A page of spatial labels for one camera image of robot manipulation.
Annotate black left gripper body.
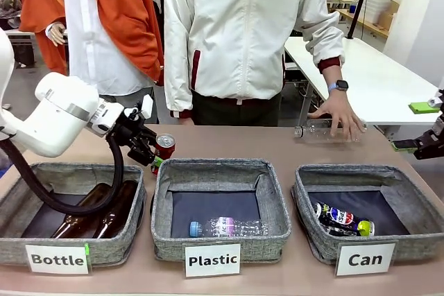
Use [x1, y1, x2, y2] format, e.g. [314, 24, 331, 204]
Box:
[111, 108, 148, 153]

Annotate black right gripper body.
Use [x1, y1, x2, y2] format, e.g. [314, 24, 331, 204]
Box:
[414, 115, 444, 161]

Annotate red soda can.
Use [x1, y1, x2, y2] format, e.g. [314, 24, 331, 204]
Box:
[150, 132, 177, 176]

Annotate brown glass bottle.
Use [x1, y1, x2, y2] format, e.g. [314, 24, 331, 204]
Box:
[51, 183, 112, 240]
[92, 180, 139, 240]

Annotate clear unlabelled plastic bottle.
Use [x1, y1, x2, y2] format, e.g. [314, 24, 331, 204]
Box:
[293, 118, 368, 144]

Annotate crushed black Pepsi can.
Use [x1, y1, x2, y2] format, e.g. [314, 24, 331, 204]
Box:
[314, 201, 377, 238]

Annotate blue-capped labelled plastic bottle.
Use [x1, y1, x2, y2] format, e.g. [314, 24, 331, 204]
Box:
[189, 216, 270, 239]

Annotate person left forearm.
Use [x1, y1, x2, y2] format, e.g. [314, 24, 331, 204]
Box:
[304, 27, 348, 84]

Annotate grey basket labelled Plastic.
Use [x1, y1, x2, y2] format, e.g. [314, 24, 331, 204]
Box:
[150, 157, 293, 264]

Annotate grey basket labelled Can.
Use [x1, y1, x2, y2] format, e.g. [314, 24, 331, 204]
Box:
[291, 164, 444, 265]

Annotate grey basket labelled Bottle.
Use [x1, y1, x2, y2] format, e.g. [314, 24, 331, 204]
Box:
[0, 161, 146, 268]

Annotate white Can label card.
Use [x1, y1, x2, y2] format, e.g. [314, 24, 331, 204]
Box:
[334, 242, 397, 277]

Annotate person left hand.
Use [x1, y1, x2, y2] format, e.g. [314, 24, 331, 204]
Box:
[307, 90, 367, 143]

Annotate white background table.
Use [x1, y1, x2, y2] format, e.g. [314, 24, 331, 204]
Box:
[283, 35, 444, 126]

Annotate brown cardboard box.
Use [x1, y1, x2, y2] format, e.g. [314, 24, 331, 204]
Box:
[379, 0, 400, 29]

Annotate white mannequin shirt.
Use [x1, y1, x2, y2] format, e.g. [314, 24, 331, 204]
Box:
[57, 0, 154, 96]

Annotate wooden background desk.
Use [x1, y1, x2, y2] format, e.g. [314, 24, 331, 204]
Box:
[334, 8, 390, 39]

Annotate orange mannequin coat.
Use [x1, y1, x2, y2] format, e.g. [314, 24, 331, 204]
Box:
[19, 0, 164, 86]

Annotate white stacked storage bins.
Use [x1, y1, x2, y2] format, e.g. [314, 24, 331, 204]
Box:
[362, 0, 397, 12]

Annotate pale mannequin hand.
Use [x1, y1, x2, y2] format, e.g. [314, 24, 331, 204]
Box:
[44, 21, 67, 46]

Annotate white Plastic label card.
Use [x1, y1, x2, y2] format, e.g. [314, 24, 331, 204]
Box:
[183, 243, 242, 279]

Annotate black tripod pole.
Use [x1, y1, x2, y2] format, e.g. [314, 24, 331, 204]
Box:
[346, 0, 375, 40]

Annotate white Bottle label card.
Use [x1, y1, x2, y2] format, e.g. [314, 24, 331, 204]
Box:
[24, 243, 90, 275]

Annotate person in white jacket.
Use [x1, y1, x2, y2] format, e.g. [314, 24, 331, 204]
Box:
[162, 0, 346, 127]

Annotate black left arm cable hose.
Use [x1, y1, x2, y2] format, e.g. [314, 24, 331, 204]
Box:
[0, 132, 125, 216]

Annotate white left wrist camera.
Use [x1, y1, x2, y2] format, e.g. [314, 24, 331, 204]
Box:
[139, 94, 155, 119]

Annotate blue-strap smart watch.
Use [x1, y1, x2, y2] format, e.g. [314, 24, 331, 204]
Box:
[327, 79, 350, 94]

